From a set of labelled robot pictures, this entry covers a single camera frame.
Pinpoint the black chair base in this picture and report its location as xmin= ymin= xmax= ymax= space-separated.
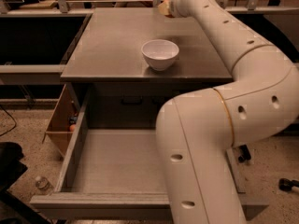
xmin=0 ymin=142 xmax=51 ymax=224

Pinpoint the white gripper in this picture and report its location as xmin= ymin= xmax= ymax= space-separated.
xmin=158 ymin=0 xmax=190 ymax=18

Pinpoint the black caster wheel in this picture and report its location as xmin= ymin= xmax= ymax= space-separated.
xmin=278 ymin=178 xmax=299 ymax=191

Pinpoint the white ceramic bowl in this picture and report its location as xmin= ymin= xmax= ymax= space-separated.
xmin=141 ymin=39 xmax=179 ymax=71

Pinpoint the small orange ball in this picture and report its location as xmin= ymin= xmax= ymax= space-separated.
xmin=69 ymin=124 xmax=76 ymax=132

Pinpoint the wooden side box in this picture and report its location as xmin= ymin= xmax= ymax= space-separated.
xmin=44 ymin=85 xmax=78 ymax=157

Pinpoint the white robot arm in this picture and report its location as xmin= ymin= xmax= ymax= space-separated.
xmin=156 ymin=0 xmax=299 ymax=224

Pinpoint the grey cabinet counter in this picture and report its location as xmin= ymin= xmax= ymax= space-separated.
xmin=61 ymin=7 xmax=232 ymax=82

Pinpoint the black floor cable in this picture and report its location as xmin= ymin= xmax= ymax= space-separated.
xmin=0 ymin=105 xmax=18 ymax=138

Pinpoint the clear plastic water bottle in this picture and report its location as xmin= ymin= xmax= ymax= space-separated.
xmin=35 ymin=176 xmax=50 ymax=192

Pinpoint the grey open top drawer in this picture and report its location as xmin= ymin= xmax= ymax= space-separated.
xmin=31 ymin=84 xmax=269 ymax=223

